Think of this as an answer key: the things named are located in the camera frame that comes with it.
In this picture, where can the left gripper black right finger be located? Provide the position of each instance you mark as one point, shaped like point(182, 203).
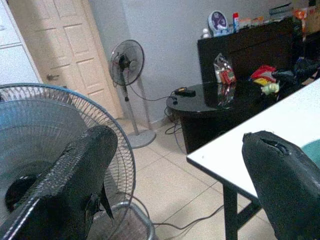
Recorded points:
point(287, 187)

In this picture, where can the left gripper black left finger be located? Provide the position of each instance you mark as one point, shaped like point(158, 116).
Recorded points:
point(75, 175)

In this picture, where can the green board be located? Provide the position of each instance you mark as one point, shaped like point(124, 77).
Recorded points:
point(313, 152)

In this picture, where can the grey blue standing fan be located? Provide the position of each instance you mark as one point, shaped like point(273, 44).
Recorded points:
point(37, 120)

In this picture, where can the white folding table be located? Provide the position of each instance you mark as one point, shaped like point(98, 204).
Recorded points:
point(275, 120)

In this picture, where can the green white packet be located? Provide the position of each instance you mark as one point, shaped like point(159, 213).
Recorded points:
point(270, 88)

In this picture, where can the black round glass table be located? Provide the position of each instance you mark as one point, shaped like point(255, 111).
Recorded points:
point(200, 120)

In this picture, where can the red yellow snack packet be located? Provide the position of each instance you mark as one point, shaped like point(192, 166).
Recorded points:
point(262, 73)

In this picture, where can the black plastic bag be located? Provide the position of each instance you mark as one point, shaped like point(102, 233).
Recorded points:
point(305, 67)

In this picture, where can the white cabinet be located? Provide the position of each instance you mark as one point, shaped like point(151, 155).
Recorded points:
point(12, 62)

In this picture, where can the clear snack bag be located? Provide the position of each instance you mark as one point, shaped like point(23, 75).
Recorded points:
point(225, 72)

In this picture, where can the black power adapter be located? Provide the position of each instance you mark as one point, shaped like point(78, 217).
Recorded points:
point(185, 92)

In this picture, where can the beige panel door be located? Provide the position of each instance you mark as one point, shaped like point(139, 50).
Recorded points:
point(62, 37)

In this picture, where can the black sideboard cabinet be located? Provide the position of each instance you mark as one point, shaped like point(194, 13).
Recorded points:
point(250, 50)

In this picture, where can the brown cardboard box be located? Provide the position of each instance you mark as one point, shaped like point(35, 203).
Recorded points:
point(313, 20)

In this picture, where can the blue red spray bottle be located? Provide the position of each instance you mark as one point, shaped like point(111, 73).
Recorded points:
point(236, 23)

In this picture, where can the orange white package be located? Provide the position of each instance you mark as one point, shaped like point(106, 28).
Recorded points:
point(300, 15)

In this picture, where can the small white bottle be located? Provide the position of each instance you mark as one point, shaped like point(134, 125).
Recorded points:
point(205, 33)

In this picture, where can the white box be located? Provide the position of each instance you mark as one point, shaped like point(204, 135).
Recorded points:
point(280, 11)

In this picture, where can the grey black pedestal fan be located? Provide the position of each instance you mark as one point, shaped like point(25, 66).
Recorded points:
point(128, 62)

